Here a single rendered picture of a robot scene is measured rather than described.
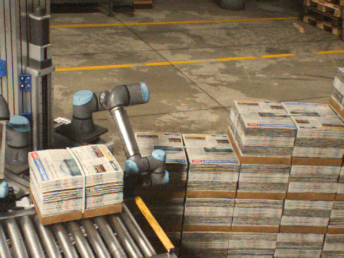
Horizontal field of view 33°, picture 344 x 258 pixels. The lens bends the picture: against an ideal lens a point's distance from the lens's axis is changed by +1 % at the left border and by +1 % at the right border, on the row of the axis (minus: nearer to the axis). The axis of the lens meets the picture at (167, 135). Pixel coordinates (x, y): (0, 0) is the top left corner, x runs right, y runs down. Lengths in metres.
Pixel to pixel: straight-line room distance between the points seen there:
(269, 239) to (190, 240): 0.47
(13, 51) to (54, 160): 0.71
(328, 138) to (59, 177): 1.52
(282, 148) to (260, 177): 0.21
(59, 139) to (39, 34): 0.75
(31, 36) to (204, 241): 1.53
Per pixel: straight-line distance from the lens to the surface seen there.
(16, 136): 3.09
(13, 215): 2.79
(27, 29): 3.19
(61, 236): 2.64
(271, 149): 3.26
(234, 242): 3.55
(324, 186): 3.48
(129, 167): 2.90
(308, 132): 3.27
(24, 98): 3.29
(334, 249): 3.77
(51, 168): 2.68
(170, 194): 3.29
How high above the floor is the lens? 2.35
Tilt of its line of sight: 26 degrees down
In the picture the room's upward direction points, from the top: 5 degrees clockwise
